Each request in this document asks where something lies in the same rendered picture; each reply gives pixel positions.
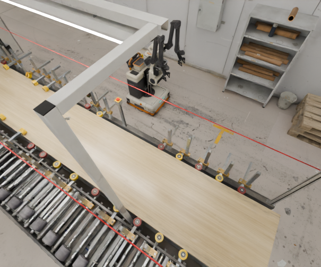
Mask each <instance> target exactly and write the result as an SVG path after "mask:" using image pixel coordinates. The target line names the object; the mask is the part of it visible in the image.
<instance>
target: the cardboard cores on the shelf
mask: <svg viewBox="0 0 321 267"><path fill-rule="evenodd" d="M255 26H257V29H258V30H261V31H265V32H270V30H271V28H272V26H273V25H271V24H267V23H263V22H258V21H257V22H256V24H255ZM300 33H301V32H300V31H295V30H291V29H287V28H283V27H280V26H277V28H276V30H275V32H274V34H277V35H280V36H283V37H287V38H290V39H295V38H296V37H298V36H299V35H300ZM240 50H242V51H245V55H247V56H250V57H253V58H256V59H259V60H262V61H265V62H268V63H271V64H274V65H277V66H281V64H285V65H286V64H287V63H288V62H289V60H288V59H287V58H288V55H289V53H286V52H283V51H279V50H276V49H272V48H269V47H266V46H262V45H259V44H256V43H253V42H249V44H247V43H244V44H243V46H242V47H241V49H240ZM237 63H240V64H243V66H242V67H241V66H240V67H239V69H238V70H240V71H242V72H246V73H249V74H252V75H255V76H258V77H262V78H265V79H268V80H271V81H274V80H275V77H274V76H277V77H278V76H279V74H280V73H278V72H275V71H273V70H270V69H267V68H264V67H261V66H258V65H255V64H252V63H249V62H247V61H244V60H241V59H238V60H237ZM272 75H274V76H272Z"/></svg>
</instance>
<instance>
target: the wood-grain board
mask: <svg viewBox="0 0 321 267"><path fill-rule="evenodd" d="M32 81H33V80H31V79H29V78H26V77H25V76H24V75H22V74H20V73H18V72H16V71H14V70H13V69H11V68H9V69H8V70H6V69H4V68H3V64H1V63H0V114H1V113H2V114H3V115H5V116H6V119H4V120H2V119H1V121H3V122H4V123H5V124H7V125H8V126H9V127H11V128H12V129H14V130H15V131H16V132H19V130H20V129H21V128H24V129H25V130H26V131H27V133H26V134H24V135H23V134H22V136H24V137H25V138H26V139H28V140H29V141H31V142H32V143H34V144H35V145H36V146H38V147H39V148H41V149H42V150H43V151H45V152H46V153H48V154H49V155H50V156H52V157H53V158H55V159H56V160H58V161H60V162H61V163H62V164H63V165H65V166H66V167H68V168H69V169H70V170H72V171H73V172H75V173H76V174H77V175H79V176H80V177H82V178H83V179H85V180H86V181H88V182H89V183H90V184H92V185H93V186H95V187H96V188H98V189H99V187H98V186H97V185H96V184H95V183H94V181H93V180H92V179H91V178H90V177H89V176H88V174H87V173H86V172H85V170H84V169H83V168H82V167H81V166H80V165H79V163H78V162H77V161H76V160H75V159H74V158H73V156H72V155H71V154H70V153H69V152H68V151H67V149H66V148H65V147H64V146H63V145H62V143H61V142H60V141H59V140H58V139H57V138H56V136H55V135H54V134H53V133H52V132H51V131H50V129H49V128H48V127H47V126H46V125H45V124H44V122H43V121H42V120H41V119H40V118H39V117H38V115H37V114H36V113H35V112H34V111H33V109H34V108H35V107H36V106H38V105H39V104H40V103H42V102H43V101H44V100H46V99H48V98H49V97H50V96H52V95H53V94H54V92H53V91H51V90H48V91H47V92H45V91H44V90H43V89H42V87H43V86H42V85H40V84H38V85H37V86H34V85H33V84H32V83H31V82H32ZM62 116H63V117H64V118H65V117H70V120H69V121H68V120H66V122H67V123H68V125H69V126H70V128H71V129H72V130H73V132H74V133H75V135H76V136H77V138H78V139H79V141H80V142H81V144H82V145H83V147H84V148H85V150H86V151H87V152H88V154H89V155H90V157H91V158H92V160H93V161H94V163H95V164H96V166H97V167H98V169H99V170H100V172H101V173H102V175H103V176H104V177H105V179H106V180H107V182H108V183H109V185H110V186H111V188H112V189H113V191H114V192H115V194H116V195H117V197H118V198H119V200H120V201H121V203H122V204H123V205H124V207H125V208H126V209H127V210H129V211H130V212H131V213H133V214H134V215H136V216H137V217H139V218H140V219H142V220H143V221H144V222H146V223H147V224H149V225H150V226H151V227H153V228H154V229H156V230H157V231H158V232H160V233H162V234H163V235H164V236H165V237H167V238H168V239H170V240H171V241H173V242H174V243H176V244H177V245H178V246H180V247H181V248H183V249H184V250H186V251H187V252H188V253H189V254H191V255H192V256H194V257H195V258H197V259H198V260H200V261H201V262H203V263H204V264H205V265H207V266H208V267H267V266H268V262H269V259H270V256H271V251H272V247H273V243H274V239H275V235H276V231H277V227H278V224H279V220H280V216H281V215H279V214H278V213H276V212H274V211H272V210H270V209H269V208H267V207H265V206H263V205H261V204H259V203H257V202H256V201H254V200H252V199H250V198H248V197H246V196H244V195H243V194H241V193H239V192H237V191H235V190H233V189H232V188H230V187H228V186H226V185H224V184H222V183H221V182H219V181H217V180H215V179H213V178H211V177H209V176H208V175H206V174H204V173H202V172H200V171H198V170H197V169H195V168H193V167H191V166H189V165H187V164H185V163H184V162H182V161H180V160H178V159H176V158H174V157H173V156H171V155H169V154H167V153H165V152H163V151H162V150H160V149H158V148H156V147H154V146H152V145H150V144H149V143H147V142H145V141H143V140H141V139H139V138H137V137H136V136H134V135H132V134H131V133H129V132H127V131H125V130H123V129H121V128H119V127H118V126H116V125H114V124H112V123H110V122H108V121H107V120H105V119H103V118H101V117H99V116H97V115H96V114H94V113H92V112H90V111H88V110H86V109H84V108H83V107H81V106H79V105H77V104H75V105H74V106H73V107H72V108H71V109H70V110H68V111H67V112H66V113H65V114H64V115H62ZM99 190H100V189H99ZM100 191H101V190H100Z"/></svg>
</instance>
